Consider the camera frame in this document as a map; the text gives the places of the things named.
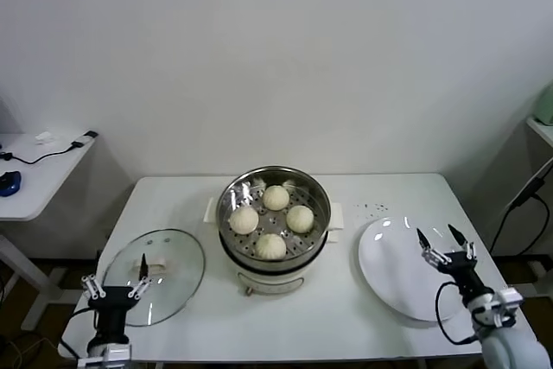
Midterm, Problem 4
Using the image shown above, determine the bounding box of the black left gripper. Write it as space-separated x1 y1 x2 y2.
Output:
80 253 152 338

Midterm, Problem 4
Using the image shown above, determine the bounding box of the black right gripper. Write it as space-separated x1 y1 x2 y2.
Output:
416 224 493 305

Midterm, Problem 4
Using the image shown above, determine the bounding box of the round glass pot lid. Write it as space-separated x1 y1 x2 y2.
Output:
101 228 207 328

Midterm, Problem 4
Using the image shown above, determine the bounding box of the white steamed baozi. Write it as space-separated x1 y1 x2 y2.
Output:
229 206 261 235
263 184 290 211
285 205 315 234
254 232 288 261

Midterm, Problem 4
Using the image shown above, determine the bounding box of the perforated steel steamer basket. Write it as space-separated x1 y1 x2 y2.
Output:
203 165 346 263

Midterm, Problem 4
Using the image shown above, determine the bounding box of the large white plate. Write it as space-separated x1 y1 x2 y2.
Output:
357 216 473 322

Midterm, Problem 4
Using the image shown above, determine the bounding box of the white side table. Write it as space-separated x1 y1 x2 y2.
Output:
0 130 99 331

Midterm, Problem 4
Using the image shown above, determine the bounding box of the blue computer mouse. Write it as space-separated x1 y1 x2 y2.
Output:
0 169 22 197

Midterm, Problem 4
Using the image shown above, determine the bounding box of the white electric cooker base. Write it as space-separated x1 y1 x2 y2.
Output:
218 230 340 297

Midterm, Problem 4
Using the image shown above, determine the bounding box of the white side desk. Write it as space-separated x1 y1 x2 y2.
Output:
525 116 553 150

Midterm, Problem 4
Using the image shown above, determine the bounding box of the pale green appliance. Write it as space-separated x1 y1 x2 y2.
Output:
535 85 553 126

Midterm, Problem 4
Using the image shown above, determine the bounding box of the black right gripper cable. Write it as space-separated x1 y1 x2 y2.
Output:
435 281 480 346

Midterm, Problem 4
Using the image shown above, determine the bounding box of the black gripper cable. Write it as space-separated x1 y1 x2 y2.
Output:
58 306 99 357
435 281 480 346

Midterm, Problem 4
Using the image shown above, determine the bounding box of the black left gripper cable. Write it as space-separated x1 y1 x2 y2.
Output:
58 306 99 357

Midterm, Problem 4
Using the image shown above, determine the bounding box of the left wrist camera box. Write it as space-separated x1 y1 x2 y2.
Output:
101 342 133 364

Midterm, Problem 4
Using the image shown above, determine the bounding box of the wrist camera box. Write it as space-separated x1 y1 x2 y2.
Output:
101 342 133 364
496 286 524 314

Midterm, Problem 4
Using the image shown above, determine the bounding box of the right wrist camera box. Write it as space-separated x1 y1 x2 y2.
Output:
496 286 524 314

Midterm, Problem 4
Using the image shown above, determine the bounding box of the black hanging power cable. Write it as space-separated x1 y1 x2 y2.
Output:
490 161 553 258

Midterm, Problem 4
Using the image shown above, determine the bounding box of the black cable with adapter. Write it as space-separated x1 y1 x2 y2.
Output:
0 130 99 166

